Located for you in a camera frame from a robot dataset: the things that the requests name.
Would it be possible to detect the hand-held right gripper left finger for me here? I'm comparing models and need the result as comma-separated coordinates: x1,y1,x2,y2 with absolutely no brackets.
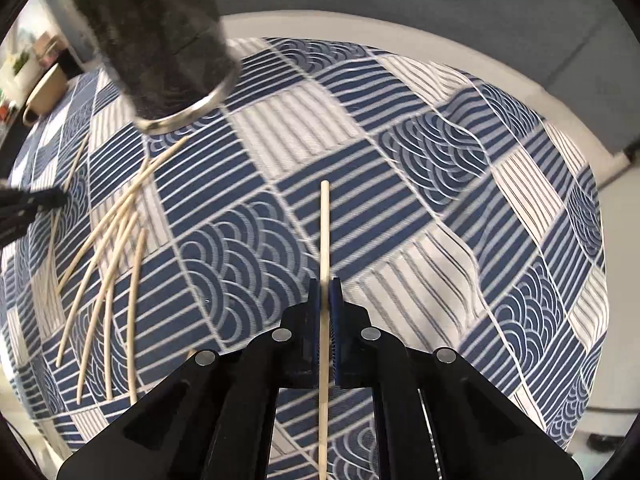
56,279,321,480

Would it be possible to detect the group of wooden chopsticks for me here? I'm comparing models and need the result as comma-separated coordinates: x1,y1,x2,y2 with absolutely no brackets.
45,132,198,406

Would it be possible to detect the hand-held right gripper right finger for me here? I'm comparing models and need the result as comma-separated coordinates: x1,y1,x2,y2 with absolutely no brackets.
327,279,583,480

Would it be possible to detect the beige ceramic mug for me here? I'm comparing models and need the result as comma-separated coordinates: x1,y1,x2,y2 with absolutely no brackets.
22,66,68,126

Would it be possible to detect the black cylindrical utensil holder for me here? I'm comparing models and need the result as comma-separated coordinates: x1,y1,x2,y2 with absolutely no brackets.
57,0,238,135

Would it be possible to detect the pale wooden chopstick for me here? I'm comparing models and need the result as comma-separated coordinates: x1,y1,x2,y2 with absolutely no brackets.
318,180,332,480

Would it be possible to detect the blue white patterned tablecloth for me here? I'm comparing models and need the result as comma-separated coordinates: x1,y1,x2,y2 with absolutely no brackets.
0,37,608,480

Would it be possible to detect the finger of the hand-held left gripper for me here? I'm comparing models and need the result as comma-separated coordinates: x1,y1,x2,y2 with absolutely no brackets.
0,186,69,248

